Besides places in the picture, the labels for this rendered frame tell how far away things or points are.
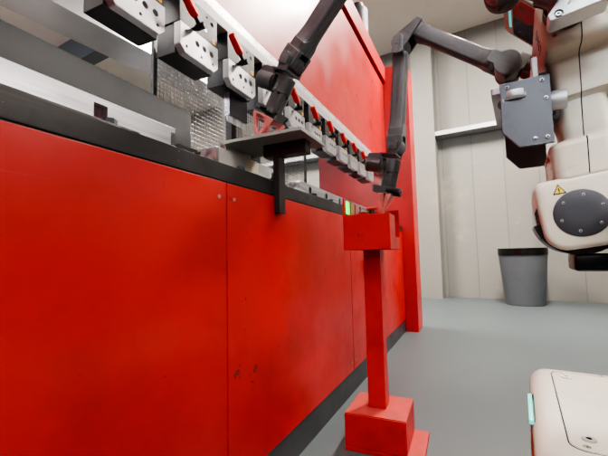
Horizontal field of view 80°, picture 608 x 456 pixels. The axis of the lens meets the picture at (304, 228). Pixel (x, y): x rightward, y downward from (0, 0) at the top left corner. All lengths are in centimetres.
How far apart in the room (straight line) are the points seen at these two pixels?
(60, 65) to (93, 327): 104
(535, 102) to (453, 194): 478
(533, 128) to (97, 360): 99
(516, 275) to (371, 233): 384
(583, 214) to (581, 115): 24
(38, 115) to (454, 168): 551
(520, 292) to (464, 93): 295
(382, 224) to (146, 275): 77
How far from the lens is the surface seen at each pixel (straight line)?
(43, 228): 62
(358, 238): 123
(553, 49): 107
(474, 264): 568
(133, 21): 100
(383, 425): 134
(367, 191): 327
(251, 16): 146
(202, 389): 88
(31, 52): 148
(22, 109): 64
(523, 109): 102
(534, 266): 496
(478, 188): 574
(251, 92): 130
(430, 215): 554
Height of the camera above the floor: 64
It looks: 4 degrees up
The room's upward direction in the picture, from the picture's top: 1 degrees counter-clockwise
